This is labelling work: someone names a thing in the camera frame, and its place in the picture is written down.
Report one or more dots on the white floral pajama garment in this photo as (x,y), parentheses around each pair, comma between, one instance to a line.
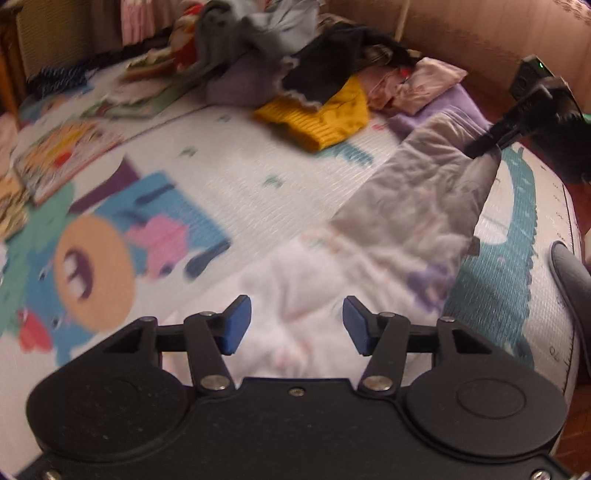
(406,207)

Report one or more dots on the grey rounded object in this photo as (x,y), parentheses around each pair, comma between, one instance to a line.
(572,277)

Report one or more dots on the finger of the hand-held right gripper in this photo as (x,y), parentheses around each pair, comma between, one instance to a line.
(496,134)

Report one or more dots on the plaid cloth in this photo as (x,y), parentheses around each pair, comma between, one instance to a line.
(376,54)

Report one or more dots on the colourful picture book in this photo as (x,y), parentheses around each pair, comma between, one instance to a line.
(64,157)

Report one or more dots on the checkered picture book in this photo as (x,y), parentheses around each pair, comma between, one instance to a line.
(11,207)

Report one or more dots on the grey pants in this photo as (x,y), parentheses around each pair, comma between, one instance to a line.
(268,27)

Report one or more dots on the light purple garment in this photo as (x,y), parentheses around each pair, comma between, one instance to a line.
(244,83)

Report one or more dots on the slatted radiator cover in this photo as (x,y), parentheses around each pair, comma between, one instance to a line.
(51,32)

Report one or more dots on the pink striped curtain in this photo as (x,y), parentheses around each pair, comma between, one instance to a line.
(138,21)

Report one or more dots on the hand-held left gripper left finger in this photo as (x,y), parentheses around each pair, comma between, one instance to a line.
(238,323)

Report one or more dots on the black garment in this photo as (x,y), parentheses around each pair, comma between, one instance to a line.
(332,60)

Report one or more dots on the pale pink garment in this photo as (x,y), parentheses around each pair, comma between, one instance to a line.
(420,83)

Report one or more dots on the cartoon printed play mat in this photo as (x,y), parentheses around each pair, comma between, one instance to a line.
(258,175)

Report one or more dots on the yellow knitted sweater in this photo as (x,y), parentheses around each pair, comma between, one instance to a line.
(323,120)

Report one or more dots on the navy polka dot cloth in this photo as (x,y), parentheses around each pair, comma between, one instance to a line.
(60,76)

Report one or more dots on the red plush toy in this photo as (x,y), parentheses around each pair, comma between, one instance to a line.
(187,41)

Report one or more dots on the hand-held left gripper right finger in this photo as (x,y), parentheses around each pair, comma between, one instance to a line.
(358,323)

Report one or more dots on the green picture book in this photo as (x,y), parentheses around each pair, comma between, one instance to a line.
(147,99)

